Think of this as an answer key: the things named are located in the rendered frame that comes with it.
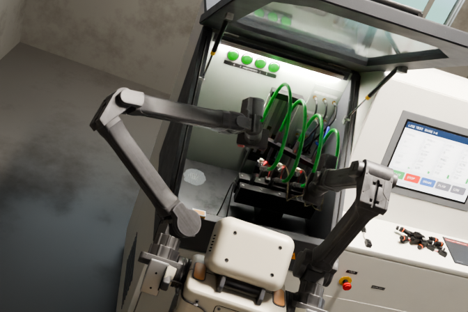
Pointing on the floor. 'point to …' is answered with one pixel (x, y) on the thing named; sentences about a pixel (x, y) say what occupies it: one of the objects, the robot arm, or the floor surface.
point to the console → (359, 297)
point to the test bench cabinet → (132, 274)
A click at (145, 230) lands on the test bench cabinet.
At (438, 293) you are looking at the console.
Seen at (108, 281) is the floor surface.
